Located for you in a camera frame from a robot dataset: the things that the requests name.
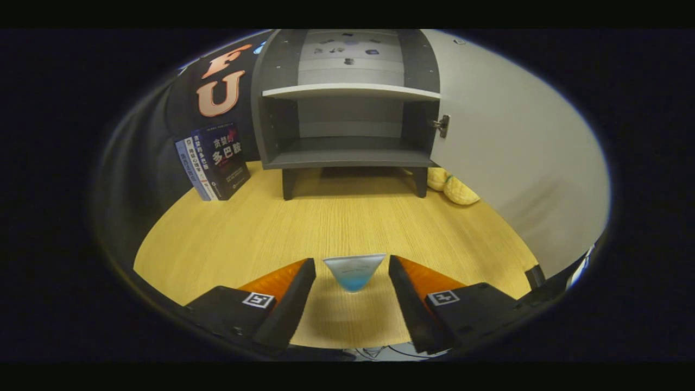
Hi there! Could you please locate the white spine book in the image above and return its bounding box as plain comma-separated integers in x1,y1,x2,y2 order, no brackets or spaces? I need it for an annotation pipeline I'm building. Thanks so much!
184,136,219,201

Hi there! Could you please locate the blue and white tube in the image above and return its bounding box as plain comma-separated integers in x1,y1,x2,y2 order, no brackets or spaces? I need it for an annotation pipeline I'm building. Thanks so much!
323,253,387,293

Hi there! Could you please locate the black backdrop cloth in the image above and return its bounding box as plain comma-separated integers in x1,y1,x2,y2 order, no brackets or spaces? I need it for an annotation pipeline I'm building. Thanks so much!
97,31,275,272

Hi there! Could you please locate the yellow plush toy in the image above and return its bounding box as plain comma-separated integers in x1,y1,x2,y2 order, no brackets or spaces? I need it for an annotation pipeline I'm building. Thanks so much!
427,167,482,206

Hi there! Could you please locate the dark blue cover book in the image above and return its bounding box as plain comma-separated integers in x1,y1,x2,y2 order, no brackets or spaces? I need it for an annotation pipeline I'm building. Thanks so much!
191,122,252,201

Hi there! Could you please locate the beige cabinet door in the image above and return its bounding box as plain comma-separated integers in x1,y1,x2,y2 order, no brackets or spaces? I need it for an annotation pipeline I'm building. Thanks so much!
421,29,612,281

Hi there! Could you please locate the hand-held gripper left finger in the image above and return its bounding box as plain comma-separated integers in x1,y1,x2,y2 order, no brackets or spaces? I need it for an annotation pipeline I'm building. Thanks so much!
185,258,317,356

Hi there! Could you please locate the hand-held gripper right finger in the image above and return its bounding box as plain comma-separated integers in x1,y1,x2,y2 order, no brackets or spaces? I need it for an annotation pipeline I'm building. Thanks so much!
388,255,544,355

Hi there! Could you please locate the grey cabinet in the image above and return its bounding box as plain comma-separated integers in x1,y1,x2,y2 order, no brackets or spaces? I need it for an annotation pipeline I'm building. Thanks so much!
251,29,451,201

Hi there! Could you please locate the blue spine book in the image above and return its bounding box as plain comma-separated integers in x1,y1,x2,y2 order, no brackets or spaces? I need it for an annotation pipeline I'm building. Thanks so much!
174,139,211,202

